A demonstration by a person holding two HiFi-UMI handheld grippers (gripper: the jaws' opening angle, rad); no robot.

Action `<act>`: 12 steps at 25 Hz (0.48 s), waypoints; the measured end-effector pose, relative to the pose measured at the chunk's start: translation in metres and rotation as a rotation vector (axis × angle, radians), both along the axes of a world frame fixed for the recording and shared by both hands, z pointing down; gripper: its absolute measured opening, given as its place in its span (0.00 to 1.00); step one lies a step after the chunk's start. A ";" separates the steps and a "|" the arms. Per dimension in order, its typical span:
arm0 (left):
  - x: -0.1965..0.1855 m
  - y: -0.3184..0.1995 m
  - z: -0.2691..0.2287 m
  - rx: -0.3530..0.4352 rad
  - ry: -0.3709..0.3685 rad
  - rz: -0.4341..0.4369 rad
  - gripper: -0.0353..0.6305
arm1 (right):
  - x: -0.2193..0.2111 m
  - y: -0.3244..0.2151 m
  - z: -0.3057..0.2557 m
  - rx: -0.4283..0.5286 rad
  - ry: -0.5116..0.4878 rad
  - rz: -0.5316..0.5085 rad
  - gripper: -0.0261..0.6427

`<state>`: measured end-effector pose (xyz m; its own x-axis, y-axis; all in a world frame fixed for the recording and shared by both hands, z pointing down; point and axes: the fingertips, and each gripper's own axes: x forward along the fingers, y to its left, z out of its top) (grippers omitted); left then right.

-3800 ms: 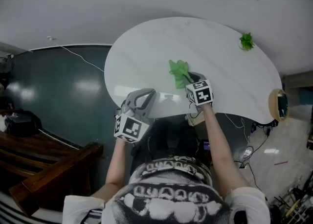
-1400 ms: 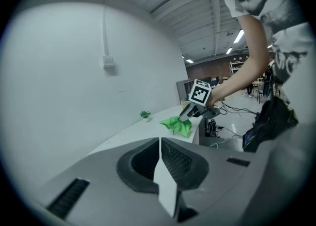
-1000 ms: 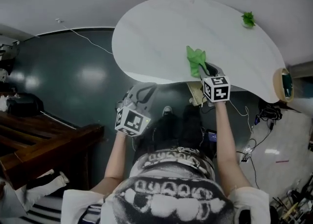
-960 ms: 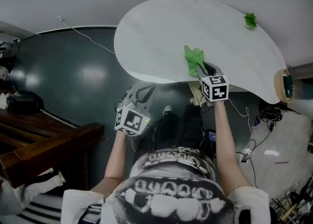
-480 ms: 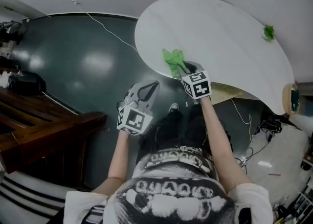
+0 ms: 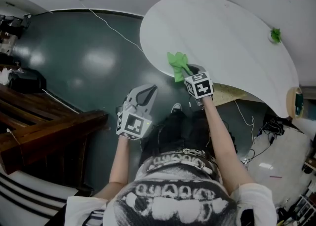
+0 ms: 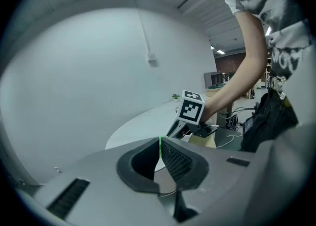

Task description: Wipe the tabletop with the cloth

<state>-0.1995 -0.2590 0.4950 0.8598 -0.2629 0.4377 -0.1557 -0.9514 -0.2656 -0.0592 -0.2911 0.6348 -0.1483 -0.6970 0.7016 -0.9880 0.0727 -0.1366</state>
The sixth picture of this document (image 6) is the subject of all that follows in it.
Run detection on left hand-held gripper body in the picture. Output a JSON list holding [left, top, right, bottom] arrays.
[[116, 100, 153, 142]]

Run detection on white curved table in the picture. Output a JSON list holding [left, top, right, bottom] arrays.
[[139, 0, 300, 119]]

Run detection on person's black trousers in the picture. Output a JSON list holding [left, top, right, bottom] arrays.
[[140, 110, 237, 166]]

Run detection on green cloth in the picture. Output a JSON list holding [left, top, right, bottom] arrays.
[[166, 51, 194, 83]]

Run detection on short white cable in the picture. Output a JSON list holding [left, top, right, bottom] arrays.
[[233, 99, 255, 144]]

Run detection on tangle of black cables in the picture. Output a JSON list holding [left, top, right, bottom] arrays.
[[256, 118, 284, 147]]

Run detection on person's left forearm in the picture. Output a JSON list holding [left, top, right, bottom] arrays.
[[108, 137, 134, 192]]

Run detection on small potted green plant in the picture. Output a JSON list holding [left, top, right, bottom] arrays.
[[268, 27, 282, 45]]

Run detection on dark green folded fabric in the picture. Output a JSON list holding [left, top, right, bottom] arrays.
[[295, 91, 304, 117]]

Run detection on person's black white printed shirt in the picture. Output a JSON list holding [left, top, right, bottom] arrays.
[[64, 148, 277, 226]]

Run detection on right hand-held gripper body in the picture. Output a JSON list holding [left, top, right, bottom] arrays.
[[184, 71, 214, 108]]

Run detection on tape roll with green inside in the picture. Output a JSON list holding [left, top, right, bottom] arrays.
[[286, 86, 304, 120]]

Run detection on black bag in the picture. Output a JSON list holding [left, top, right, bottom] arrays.
[[8, 68, 47, 95]]

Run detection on person's right forearm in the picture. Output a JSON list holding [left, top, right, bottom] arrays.
[[202, 96, 255, 193]]

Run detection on long white cable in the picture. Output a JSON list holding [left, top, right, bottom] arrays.
[[75, 0, 145, 54]]

